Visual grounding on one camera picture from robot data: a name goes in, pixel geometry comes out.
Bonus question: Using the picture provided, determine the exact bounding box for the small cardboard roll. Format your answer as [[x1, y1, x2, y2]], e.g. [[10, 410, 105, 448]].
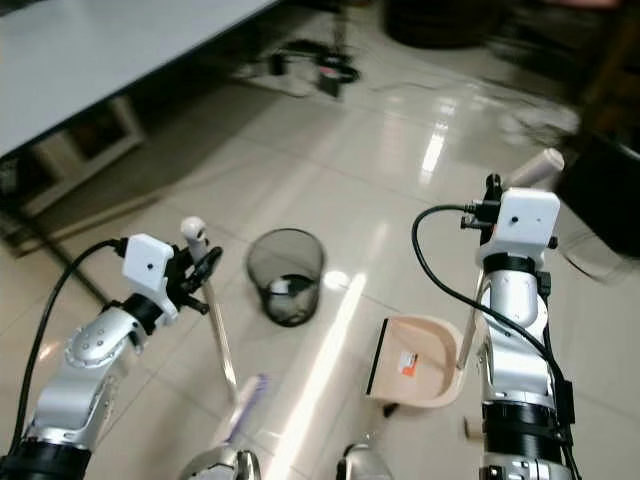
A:
[[462, 417, 487, 442]]

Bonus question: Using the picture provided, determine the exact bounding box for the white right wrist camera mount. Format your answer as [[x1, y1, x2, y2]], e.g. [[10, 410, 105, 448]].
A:
[[492, 187, 561, 269]]

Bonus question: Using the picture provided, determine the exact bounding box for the black box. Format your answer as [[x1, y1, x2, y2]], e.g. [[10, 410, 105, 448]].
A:
[[556, 134, 640, 287]]

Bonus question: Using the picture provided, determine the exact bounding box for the beige long-handled dustpan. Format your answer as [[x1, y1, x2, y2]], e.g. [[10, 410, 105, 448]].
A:
[[366, 147, 567, 410]]

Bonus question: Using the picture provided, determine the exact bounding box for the crumpled white rubbish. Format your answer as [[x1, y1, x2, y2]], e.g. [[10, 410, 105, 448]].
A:
[[498, 104, 583, 143]]

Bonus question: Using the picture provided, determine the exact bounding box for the black mesh waste bin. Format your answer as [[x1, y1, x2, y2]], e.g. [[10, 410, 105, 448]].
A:
[[245, 228, 327, 329]]

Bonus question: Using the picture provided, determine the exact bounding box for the white low cabinet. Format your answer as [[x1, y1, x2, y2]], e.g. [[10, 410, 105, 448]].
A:
[[0, 95, 147, 217]]

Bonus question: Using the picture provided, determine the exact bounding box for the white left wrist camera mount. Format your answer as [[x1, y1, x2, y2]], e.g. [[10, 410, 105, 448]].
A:
[[122, 234, 177, 327]]

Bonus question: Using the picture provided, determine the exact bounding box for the silver right robot foot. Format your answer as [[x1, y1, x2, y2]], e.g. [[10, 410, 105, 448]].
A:
[[334, 442, 398, 480]]

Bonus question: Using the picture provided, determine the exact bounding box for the power strip with black cables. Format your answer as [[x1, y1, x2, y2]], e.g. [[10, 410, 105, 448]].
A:
[[233, 38, 363, 99]]

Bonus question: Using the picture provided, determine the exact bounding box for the silver robot foot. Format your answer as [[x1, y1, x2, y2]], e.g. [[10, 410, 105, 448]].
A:
[[178, 446, 263, 480], [334, 442, 398, 480]]

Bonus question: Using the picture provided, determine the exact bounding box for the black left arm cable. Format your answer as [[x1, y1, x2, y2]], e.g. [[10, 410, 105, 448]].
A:
[[12, 238, 128, 463]]

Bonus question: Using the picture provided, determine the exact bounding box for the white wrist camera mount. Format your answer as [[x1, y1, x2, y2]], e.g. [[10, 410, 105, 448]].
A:
[[122, 234, 177, 327], [492, 187, 561, 269]]

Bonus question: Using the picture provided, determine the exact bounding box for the silver left robot foot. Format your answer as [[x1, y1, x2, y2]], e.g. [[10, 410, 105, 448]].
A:
[[178, 446, 263, 480]]

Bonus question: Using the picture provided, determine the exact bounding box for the black metal table leg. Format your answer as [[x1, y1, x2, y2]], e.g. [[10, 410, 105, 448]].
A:
[[12, 214, 111, 304]]

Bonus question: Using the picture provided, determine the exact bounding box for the broom with purple bristles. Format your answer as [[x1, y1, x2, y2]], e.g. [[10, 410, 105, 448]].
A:
[[179, 216, 272, 448]]

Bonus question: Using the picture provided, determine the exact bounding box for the dark round basket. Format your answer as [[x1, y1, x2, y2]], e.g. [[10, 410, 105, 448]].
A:
[[381, 0, 513, 50]]

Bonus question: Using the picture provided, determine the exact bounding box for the white table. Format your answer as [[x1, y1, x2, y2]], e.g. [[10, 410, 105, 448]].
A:
[[0, 0, 283, 158]]

